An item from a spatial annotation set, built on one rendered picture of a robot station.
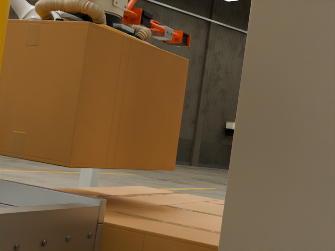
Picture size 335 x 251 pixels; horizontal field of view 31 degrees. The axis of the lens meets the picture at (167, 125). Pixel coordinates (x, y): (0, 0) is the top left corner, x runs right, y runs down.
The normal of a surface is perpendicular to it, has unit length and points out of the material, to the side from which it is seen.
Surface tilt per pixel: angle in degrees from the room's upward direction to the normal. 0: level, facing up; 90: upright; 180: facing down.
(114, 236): 90
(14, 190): 90
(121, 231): 90
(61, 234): 90
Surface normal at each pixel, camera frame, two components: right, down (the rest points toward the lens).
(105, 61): 0.87, 0.11
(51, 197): -0.42, -0.08
